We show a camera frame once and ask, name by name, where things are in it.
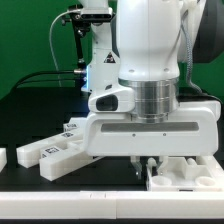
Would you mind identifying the rear long chair side piece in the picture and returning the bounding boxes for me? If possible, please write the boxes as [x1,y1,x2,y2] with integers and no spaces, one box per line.
[16,130,83,168]

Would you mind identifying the black camera stand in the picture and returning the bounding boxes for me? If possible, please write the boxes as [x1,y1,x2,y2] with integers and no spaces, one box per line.
[60,4,114,91]

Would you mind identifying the flat white tagged base plate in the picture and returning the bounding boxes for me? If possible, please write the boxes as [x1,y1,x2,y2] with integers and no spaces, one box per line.
[63,117,86,132]

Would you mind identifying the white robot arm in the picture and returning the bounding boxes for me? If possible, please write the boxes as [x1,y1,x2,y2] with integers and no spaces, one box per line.
[84,0,224,167]

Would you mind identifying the white left border block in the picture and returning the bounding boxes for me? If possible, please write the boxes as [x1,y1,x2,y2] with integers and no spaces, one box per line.
[0,148,7,172]

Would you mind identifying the black cables on table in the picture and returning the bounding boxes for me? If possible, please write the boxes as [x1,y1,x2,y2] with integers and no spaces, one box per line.
[11,69,88,93]

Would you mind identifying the long chair side piece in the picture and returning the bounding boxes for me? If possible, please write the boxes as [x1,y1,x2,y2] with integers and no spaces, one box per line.
[16,130,83,168]
[39,144,100,181]

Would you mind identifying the front long chair side piece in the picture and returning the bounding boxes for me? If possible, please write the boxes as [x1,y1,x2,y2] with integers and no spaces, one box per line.
[39,144,100,181]

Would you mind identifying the grey corrugated arm hose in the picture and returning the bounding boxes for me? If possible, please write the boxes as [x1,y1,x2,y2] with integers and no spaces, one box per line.
[179,9,204,95]

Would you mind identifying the white front border rail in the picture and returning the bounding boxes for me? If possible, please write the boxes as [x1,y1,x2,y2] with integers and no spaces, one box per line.
[0,191,224,219]

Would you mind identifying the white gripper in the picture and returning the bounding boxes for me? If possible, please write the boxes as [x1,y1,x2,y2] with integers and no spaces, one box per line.
[83,84,221,179]

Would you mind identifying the grey cable on stand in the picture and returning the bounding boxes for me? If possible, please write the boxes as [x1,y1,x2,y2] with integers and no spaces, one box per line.
[48,9,82,88]

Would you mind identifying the white chair seat block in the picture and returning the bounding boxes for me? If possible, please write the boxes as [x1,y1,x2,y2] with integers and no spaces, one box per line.
[146,156,224,192]

